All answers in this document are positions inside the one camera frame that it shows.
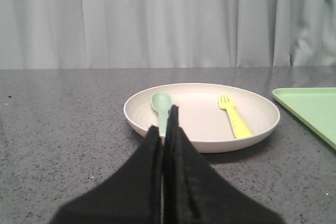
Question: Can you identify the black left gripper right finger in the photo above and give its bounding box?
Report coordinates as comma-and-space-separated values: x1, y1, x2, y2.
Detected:
163, 105, 284, 223

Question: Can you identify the yellow plastic fork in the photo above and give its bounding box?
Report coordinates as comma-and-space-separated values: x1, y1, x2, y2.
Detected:
218, 94, 253, 138

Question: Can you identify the light green tray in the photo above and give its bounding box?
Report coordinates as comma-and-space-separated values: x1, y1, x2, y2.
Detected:
272, 87, 335, 148

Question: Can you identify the white pleated curtain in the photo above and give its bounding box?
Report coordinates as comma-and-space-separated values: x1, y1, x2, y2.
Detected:
1, 0, 335, 69

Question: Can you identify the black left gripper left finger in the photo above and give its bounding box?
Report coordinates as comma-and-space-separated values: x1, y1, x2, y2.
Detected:
51, 126, 163, 223

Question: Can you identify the mint green plastic spoon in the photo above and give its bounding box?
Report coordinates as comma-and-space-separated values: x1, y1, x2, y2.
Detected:
151, 92, 172, 136

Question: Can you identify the beige round plate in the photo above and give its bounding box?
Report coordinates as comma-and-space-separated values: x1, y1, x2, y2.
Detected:
124, 83, 280, 153

